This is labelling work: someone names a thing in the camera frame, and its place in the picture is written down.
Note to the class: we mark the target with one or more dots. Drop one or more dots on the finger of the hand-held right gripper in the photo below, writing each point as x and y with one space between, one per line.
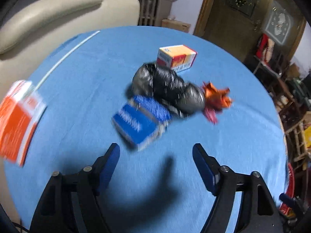
288 198

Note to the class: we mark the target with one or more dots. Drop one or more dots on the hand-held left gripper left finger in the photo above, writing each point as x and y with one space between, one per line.
110 165

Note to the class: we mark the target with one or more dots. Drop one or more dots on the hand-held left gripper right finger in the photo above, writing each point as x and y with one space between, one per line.
205 168

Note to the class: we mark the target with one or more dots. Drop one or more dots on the red plastic basket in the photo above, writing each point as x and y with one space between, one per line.
290 177

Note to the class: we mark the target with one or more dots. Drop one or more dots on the blue toothpaste box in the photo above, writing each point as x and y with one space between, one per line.
136 123

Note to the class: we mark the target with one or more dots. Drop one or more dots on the light wooden chair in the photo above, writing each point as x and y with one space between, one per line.
297 140

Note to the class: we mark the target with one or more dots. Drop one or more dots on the crumpled orange wrapper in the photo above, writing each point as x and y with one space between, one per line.
216 97

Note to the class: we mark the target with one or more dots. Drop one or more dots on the blue tablecloth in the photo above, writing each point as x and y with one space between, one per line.
97 77

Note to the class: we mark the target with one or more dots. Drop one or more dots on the black plastic bag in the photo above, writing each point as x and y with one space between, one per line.
167 85

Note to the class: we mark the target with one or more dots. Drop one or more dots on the orange white carton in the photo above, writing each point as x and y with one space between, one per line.
17 126

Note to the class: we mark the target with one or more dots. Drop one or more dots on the dark wooden chair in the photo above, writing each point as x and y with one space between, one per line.
284 97

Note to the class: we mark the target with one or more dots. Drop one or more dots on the green crate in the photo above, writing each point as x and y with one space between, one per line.
301 86

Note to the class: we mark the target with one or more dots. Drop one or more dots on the orange yellow medicine box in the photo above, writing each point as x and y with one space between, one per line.
178 53

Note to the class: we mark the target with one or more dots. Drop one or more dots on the beige plaid scarf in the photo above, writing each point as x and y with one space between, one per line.
270 51

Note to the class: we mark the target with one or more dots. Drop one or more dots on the red hanging garment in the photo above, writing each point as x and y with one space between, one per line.
262 46

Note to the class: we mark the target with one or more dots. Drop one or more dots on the cardboard box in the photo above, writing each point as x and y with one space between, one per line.
175 25

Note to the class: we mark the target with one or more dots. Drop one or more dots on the brown wooden door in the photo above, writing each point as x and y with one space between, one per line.
218 17

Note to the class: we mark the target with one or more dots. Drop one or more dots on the wooden crib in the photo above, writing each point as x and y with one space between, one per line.
150 9

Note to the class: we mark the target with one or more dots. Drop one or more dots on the cream leather sofa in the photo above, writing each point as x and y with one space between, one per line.
60 12

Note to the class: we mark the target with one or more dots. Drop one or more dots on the decorated glass panel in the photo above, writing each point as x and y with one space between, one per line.
278 21

